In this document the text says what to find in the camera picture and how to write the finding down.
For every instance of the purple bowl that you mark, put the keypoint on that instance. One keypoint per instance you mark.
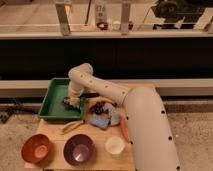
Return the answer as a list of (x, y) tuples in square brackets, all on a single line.
[(78, 149)]

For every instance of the yellow banana toy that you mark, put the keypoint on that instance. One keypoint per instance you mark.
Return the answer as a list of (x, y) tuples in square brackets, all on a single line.
[(71, 126)]

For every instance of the white paper cup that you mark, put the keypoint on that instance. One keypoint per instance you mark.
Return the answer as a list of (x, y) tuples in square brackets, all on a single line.
[(114, 145)]

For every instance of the blue cloth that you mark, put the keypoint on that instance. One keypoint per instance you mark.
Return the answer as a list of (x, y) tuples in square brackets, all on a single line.
[(110, 117)]

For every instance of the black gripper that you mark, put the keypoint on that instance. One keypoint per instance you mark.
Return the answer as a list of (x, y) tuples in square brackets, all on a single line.
[(72, 102)]

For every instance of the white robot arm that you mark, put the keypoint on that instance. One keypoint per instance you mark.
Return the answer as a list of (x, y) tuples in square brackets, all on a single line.
[(153, 144)]

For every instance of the red bowl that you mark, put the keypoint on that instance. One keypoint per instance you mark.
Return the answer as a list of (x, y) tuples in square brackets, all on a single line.
[(36, 148)]

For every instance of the black machine in background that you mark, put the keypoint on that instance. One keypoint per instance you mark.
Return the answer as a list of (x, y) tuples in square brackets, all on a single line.
[(175, 10)]

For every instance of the orange carrot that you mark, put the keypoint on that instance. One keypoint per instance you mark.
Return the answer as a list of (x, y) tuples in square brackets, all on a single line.
[(123, 130)]

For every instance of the dark grape bunch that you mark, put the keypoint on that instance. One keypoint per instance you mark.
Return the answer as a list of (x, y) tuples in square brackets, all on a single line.
[(97, 108)]

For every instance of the green plastic tray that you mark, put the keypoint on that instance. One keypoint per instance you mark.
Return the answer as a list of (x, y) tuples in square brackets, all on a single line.
[(53, 108)]

